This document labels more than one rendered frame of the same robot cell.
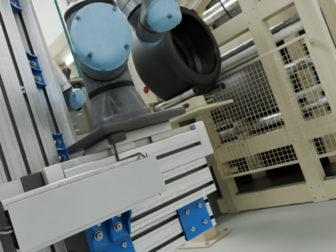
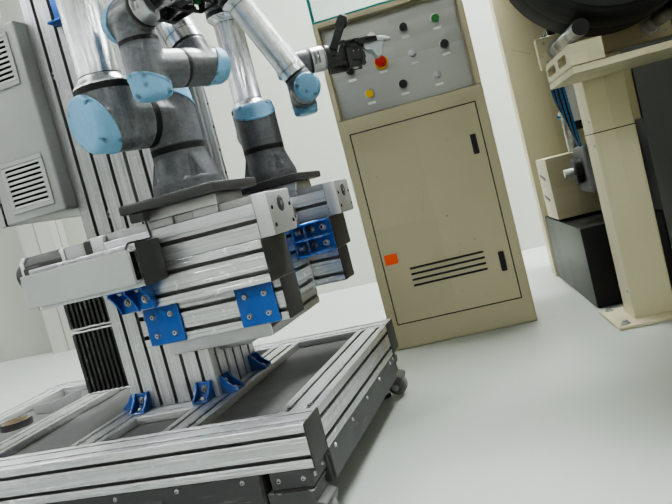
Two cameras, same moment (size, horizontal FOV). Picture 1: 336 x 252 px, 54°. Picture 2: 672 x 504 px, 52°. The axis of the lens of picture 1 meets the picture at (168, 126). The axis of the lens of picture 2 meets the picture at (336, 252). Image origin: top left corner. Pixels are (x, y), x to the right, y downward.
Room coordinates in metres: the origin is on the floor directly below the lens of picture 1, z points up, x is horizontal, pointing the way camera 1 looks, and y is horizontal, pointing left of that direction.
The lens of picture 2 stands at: (0.19, -1.30, 0.62)
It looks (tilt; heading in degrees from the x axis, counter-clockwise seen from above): 4 degrees down; 56
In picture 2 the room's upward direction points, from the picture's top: 14 degrees counter-clockwise
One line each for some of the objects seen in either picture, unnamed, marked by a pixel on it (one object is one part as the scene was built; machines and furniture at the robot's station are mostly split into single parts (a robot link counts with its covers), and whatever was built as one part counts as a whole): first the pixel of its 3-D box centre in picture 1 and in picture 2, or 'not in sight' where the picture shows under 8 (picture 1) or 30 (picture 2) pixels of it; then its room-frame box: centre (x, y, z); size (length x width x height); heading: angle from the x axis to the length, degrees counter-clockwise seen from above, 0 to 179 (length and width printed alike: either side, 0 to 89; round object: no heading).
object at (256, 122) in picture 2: not in sight; (257, 124); (1.20, 0.42, 0.88); 0.13 x 0.12 x 0.14; 63
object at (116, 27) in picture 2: not in sight; (131, 18); (0.71, -0.07, 1.04); 0.11 x 0.08 x 0.09; 102
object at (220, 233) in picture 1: (204, 238); (649, 309); (2.24, 0.02, 0.01); 0.27 x 0.27 x 0.02; 47
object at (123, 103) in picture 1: (117, 108); (183, 168); (0.81, 0.10, 0.77); 0.15 x 0.15 x 0.10
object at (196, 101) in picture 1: (178, 110); (572, 61); (1.98, -0.09, 0.84); 0.36 x 0.09 x 0.06; 47
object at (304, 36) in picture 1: (258, 116); not in sight; (2.16, -0.58, 0.65); 0.90 x 0.02 x 0.70; 47
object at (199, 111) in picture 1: (194, 113); (625, 61); (2.08, -0.18, 0.80); 0.37 x 0.36 x 0.02; 137
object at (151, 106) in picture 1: (170, 107); (602, 37); (2.20, -0.05, 0.90); 0.40 x 0.03 x 0.10; 137
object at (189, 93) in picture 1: (175, 100); (567, 39); (1.97, -0.09, 0.90); 0.35 x 0.05 x 0.05; 47
